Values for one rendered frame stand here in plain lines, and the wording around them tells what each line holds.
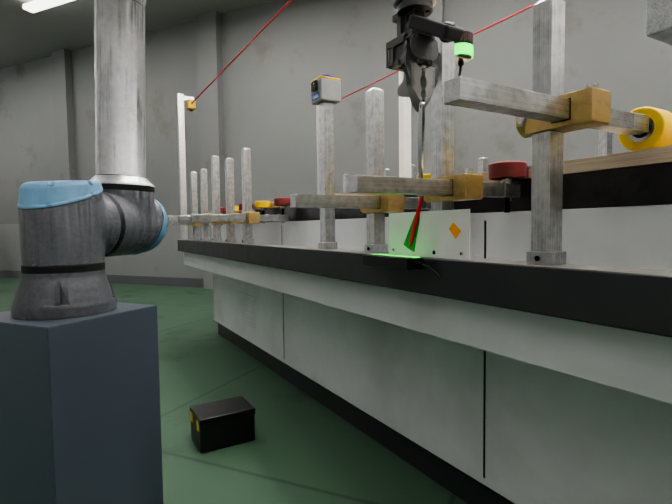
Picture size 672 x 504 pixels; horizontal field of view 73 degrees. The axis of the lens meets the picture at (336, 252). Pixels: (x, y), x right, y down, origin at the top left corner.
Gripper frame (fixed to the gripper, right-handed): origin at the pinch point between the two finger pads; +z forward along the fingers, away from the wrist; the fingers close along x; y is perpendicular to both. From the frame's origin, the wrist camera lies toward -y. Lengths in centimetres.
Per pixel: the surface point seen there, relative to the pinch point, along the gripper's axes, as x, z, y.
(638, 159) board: -27.3, 12.8, -27.4
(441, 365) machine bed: -28, 64, 23
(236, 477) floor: 20, 101, 62
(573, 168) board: -27.3, 13.0, -15.0
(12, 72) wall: 127, -229, 846
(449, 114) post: -8.0, 1.0, 0.5
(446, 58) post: -7.2, -10.4, 0.6
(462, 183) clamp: -5.1, 16.1, -6.1
